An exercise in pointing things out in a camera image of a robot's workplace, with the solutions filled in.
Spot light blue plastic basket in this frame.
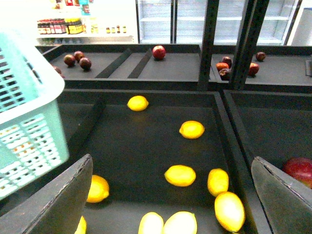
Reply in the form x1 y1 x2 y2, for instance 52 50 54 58
0 29 69 199

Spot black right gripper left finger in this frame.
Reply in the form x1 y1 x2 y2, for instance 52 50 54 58
0 154 93 234

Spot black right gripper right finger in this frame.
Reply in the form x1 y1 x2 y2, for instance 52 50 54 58
251 156 312 234

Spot black shelf tray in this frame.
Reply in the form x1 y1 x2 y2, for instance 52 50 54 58
0 89 271 234

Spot yellow lemon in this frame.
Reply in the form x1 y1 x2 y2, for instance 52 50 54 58
127 96 149 112
138 212 164 234
163 211 197 234
164 165 196 187
75 216 87 234
179 120 205 139
86 175 110 203
214 192 246 233
207 168 229 197

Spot shelf with bottles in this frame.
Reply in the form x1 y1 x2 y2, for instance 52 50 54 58
33 0 138 45

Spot black upright shelf post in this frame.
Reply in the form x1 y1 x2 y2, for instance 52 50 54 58
197 0 219 91

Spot glass door display fridge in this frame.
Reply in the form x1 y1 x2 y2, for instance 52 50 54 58
136 0 301 46

